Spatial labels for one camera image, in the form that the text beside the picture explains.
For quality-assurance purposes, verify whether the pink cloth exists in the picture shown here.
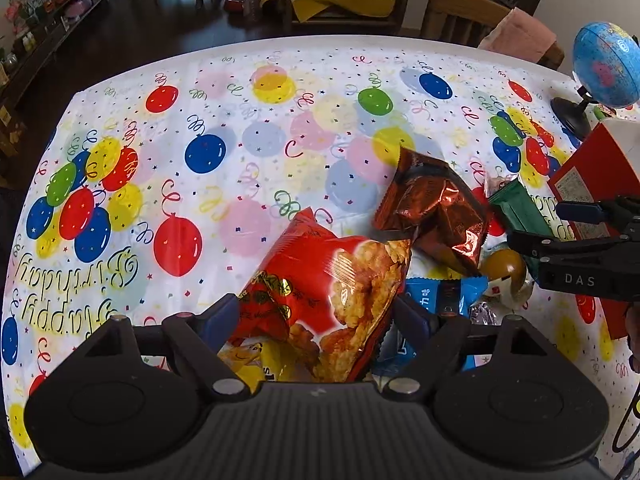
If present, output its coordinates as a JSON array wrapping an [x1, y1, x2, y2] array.
[[479, 7, 559, 66]]

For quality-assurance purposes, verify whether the yellow snack packet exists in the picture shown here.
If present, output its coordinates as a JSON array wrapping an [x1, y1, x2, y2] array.
[[219, 339, 302, 387]]

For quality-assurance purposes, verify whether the pink flower bouquet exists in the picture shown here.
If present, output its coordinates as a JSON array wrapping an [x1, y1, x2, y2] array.
[[4, 0, 32, 28]]

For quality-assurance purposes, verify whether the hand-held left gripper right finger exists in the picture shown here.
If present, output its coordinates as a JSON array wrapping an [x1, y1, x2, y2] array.
[[385, 293, 545, 397]]

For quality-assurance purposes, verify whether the blue globe on black stand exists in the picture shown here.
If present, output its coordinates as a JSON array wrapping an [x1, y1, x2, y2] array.
[[550, 21, 640, 141]]

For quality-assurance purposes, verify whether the red fried snack bag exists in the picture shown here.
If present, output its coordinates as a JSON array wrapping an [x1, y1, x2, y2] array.
[[234, 207, 413, 385]]

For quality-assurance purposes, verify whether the red and white cardboard box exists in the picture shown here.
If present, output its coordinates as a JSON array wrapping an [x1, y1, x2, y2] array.
[[546, 117, 640, 342]]

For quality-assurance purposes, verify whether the dark television cabinet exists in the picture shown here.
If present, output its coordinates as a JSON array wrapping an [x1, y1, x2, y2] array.
[[0, 0, 114, 107]]

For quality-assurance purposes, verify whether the dark red foil snack packet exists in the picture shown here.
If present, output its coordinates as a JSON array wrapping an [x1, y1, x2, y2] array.
[[372, 145, 493, 278]]

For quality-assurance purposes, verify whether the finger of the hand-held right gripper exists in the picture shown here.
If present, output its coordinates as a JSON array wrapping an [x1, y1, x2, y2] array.
[[506, 229, 640, 267], [556, 195, 640, 237]]

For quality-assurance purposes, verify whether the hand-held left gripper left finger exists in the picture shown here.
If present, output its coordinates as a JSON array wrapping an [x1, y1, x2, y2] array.
[[97, 293, 261, 403]]

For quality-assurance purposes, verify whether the silver snack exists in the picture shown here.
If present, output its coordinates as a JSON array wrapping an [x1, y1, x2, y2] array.
[[466, 297, 502, 327]]

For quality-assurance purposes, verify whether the lilac plastic pot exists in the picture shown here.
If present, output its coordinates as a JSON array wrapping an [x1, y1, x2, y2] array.
[[64, 0, 92, 22]]

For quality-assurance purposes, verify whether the green snack packet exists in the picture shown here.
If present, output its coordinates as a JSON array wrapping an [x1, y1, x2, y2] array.
[[487, 177, 557, 241]]

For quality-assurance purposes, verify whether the yellow cloth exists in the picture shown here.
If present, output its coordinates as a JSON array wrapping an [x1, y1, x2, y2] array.
[[291, 0, 397, 22]]

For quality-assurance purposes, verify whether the wooden chair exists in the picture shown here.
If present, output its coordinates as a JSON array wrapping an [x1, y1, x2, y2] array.
[[421, 0, 566, 71]]

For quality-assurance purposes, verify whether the gold and white candy ball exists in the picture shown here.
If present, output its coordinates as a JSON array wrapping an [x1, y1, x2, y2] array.
[[479, 248, 535, 312]]

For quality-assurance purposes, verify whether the blue snack packet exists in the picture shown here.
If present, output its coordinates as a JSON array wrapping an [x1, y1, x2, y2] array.
[[372, 275, 491, 362]]

